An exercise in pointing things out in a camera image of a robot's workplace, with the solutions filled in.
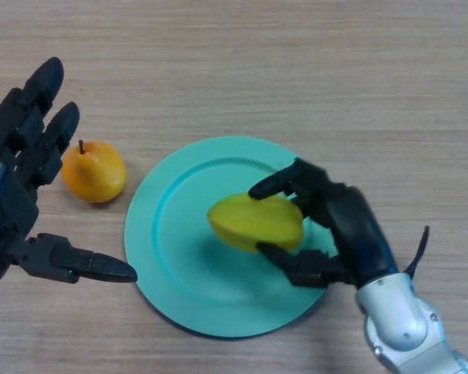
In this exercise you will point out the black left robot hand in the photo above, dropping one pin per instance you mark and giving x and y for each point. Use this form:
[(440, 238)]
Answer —
[(11, 198)]

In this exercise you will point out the yellow starfruit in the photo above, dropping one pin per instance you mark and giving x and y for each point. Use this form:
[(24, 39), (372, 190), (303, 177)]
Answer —
[(253, 222)]

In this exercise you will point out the orange yellow pear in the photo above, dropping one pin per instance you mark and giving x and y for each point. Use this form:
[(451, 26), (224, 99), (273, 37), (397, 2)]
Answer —
[(95, 175)]

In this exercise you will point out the green round plate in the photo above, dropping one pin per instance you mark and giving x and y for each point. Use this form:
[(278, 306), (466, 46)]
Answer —
[(179, 241)]

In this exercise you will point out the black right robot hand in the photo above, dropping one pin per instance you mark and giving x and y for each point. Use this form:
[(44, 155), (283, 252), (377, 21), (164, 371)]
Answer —
[(355, 230)]

